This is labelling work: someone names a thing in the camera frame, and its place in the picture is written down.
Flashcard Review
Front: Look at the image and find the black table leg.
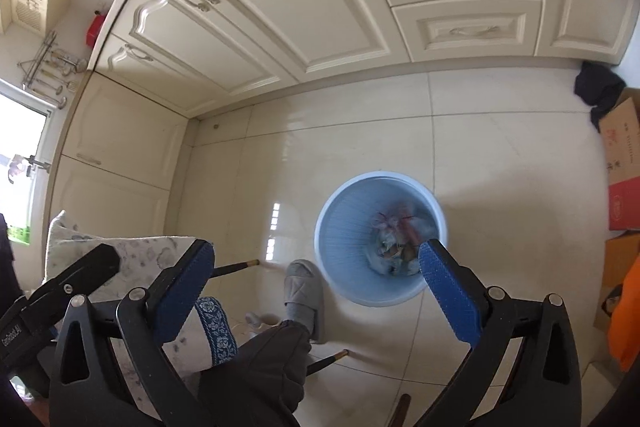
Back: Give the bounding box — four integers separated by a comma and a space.
212, 258, 260, 279
306, 349, 349, 377

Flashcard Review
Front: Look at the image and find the person's dark trouser leg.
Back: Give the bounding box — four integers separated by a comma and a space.
197, 319, 313, 427

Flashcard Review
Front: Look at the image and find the black crumpled garment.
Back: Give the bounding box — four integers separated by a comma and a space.
574, 61, 628, 132

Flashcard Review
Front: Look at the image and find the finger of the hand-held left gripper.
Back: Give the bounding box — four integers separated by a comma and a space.
22, 243, 121, 313

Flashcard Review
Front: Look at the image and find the grey slipper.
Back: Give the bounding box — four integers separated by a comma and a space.
284, 259, 326, 343

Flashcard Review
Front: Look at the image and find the red container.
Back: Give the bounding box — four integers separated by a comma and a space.
86, 14, 106, 45

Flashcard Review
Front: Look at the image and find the steel faucet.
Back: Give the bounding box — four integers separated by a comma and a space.
20, 155, 51, 175

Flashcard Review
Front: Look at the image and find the brown white rag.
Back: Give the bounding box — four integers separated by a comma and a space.
7, 157, 31, 180

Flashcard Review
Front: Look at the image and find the steel hanging ladle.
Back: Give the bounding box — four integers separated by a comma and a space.
32, 79, 68, 108

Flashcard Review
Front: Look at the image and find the heap of wrappers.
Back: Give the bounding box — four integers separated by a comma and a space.
367, 202, 436, 278

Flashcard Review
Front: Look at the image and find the orange cloth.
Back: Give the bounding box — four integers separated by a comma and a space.
611, 252, 640, 373

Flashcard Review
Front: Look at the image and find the light blue plastic bin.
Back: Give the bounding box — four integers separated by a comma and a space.
314, 172, 447, 308

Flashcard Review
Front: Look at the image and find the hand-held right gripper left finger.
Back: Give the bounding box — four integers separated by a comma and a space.
49, 238, 216, 427

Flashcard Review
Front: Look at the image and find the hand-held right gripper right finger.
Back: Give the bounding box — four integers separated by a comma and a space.
417, 238, 583, 427

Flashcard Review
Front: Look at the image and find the steel utensil rail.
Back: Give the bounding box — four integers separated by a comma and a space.
17, 32, 86, 80

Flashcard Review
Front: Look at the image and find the white framed window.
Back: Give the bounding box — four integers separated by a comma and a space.
0, 79, 51, 233

